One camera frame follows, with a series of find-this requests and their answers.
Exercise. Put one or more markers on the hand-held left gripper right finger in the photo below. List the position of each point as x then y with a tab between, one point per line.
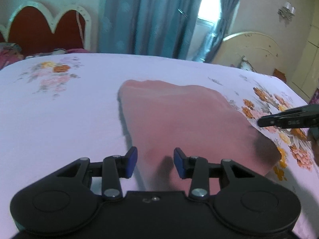
178	164

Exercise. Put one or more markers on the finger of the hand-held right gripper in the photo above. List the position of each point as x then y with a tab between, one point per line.
286	122

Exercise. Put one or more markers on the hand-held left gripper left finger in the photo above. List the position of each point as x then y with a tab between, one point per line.
132	161

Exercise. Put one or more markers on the pink t-shirt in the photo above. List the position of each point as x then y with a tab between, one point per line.
187	119

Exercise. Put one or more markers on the orange cushion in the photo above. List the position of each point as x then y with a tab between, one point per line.
279	74

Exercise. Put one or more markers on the cream wardrobe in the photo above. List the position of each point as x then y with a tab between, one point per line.
307	62

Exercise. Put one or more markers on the patterned pillow with gold trim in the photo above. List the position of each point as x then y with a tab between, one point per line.
246	63

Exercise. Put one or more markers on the cream round headboard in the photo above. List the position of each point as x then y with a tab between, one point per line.
254	47

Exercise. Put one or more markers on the floral bed sheet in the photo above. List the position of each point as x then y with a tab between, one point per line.
62	119

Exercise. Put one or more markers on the tied-back blue curtain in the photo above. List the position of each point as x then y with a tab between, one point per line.
224	29

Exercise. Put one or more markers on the pink pillow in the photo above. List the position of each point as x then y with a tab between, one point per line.
74	50

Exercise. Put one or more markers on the window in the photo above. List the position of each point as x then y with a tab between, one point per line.
208	5

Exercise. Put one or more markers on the wide blue curtain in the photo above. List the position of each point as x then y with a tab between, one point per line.
149	17

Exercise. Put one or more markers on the red scalloped headboard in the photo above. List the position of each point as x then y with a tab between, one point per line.
37	34

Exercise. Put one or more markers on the multicoloured floral pillow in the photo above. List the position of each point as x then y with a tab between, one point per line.
10	54

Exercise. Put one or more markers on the wall lamp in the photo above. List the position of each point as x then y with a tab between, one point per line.
287	11

